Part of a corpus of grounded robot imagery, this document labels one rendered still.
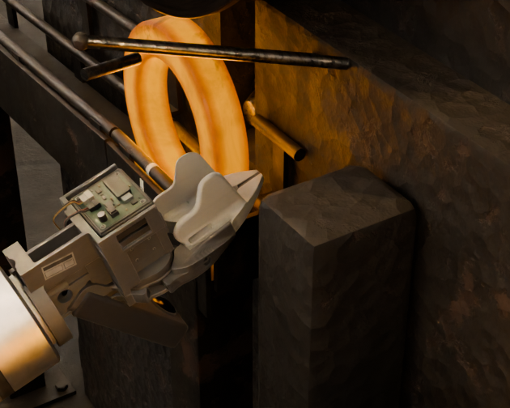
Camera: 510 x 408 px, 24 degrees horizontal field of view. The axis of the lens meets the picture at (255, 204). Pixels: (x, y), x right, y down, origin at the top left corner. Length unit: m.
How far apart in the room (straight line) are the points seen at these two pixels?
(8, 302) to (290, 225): 0.21
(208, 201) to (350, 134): 0.12
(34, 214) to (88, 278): 1.38
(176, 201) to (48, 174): 1.46
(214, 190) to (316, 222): 0.11
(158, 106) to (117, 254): 0.27
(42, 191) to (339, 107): 1.47
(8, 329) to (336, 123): 0.31
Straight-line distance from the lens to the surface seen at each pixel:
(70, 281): 0.91
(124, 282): 0.91
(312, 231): 0.84
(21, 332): 0.88
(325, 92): 0.96
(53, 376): 1.92
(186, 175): 0.95
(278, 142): 1.02
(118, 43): 0.88
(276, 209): 0.87
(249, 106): 1.10
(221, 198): 0.93
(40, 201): 2.33
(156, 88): 1.12
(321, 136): 0.98
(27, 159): 2.47
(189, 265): 0.92
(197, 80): 0.98
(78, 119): 1.19
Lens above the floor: 1.29
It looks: 34 degrees down
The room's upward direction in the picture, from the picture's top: straight up
